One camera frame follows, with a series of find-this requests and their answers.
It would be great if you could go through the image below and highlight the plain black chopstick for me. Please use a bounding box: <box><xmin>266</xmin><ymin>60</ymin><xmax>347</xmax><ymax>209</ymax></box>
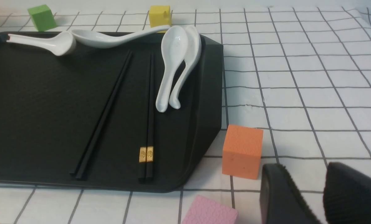
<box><xmin>75</xmin><ymin>51</ymin><xmax>133</xmax><ymax>180</ymax></box>
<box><xmin>70</xmin><ymin>50</ymin><xmax>132</xmax><ymax>177</ymax></box>

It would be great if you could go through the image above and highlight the pink foam block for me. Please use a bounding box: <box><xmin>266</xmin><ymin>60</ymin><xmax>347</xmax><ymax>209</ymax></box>
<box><xmin>182</xmin><ymin>195</ymin><xmax>238</xmax><ymax>224</ymax></box>

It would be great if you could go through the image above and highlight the black plastic tray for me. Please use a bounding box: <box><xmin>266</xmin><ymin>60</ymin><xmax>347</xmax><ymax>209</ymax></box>
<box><xmin>0</xmin><ymin>32</ymin><xmax>224</xmax><ymax>193</ymax></box>

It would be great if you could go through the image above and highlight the green foam cube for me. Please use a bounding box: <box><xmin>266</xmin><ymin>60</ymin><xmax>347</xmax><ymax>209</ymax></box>
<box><xmin>27</xmin><ymin>4</ymin><xmax>57</xmax><ymax>32</ymax></box>

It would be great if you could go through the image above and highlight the gold-banded black chopstick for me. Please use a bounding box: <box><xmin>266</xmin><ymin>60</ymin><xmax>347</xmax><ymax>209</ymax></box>
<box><xmin>146</xmin><ymin>53</ymin><xmax>154</xmax><ymax>182</ymax></box>
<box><xmin>138</xmin><ymin>54</ymin><xmax>153</xmax><ymax>183</ymax></box>

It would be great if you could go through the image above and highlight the white ceramic spoon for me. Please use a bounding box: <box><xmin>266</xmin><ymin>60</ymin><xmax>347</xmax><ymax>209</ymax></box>
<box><xmin>155</xmin><ymin>26</ymin><xmax>188</xmax><ymax>113</ymax></box>
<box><xmin>169</xmin><ymin>25</ymin><xmax>202</xmax><ymax>110</ymax></box>
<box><xmin>70</xmin><ymin>25</ymin><xmax>171</xmax><ymax>49</ymax></box>
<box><xmin>6</xmin><ymin>31</ymin><xmax>76</xmax><ymax>56</ymax></box>

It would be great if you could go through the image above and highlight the white ceramic spoon left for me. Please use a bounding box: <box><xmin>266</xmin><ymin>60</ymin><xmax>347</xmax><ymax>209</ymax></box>
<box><xmin>6</xmin><ymin>31</ymin><xmax>76</xmax><ymax>56</ymax></box>

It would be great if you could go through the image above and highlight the white ceramic spoon middle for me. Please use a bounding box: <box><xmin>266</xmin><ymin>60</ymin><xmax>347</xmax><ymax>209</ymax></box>
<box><xmin>70</xmin><ymin>25</ymin><xmax>171</xmax><ymax>49</ymax></box>

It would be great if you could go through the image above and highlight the white ceramic spoon behind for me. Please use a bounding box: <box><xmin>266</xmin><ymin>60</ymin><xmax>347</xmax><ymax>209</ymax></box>
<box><xmin>169</xmin><ymin>25</ymin><xmax>202</xmax><ymax>110</ymax></box>

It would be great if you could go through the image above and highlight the white ceramic spoon front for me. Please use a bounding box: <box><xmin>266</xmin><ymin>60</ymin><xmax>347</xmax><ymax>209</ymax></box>
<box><xmin>155</xmin><ymin>26</ymin><xmax>188</xmax><ymax>113</ymax></box>

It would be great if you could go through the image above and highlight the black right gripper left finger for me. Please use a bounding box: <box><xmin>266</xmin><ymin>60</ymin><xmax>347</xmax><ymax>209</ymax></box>
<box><xmin>259</xmin><ymin>163</ymin><xmax>321</xmax><ymax>224</ymax></box>

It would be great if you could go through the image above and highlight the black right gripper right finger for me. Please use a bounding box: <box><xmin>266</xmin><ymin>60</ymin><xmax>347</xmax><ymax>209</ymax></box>
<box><xmin>323</xmin><ymin>162</ymin><xmax>371</xmax><ymax>224</ymax></box>

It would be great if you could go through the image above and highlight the orange foam cube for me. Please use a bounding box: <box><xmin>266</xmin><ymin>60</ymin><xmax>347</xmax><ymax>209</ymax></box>
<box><xmin>222</xmin><ymin>124</ymin><xmax>263</xmax><ymax>180</ymax></box>

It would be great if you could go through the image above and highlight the yellow foam cube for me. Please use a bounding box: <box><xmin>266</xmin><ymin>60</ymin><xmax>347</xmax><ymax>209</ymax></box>
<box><xmin>149</xmin><ymin>5</ymin><xmax>172</xmax><ymax>28</ymax></box>

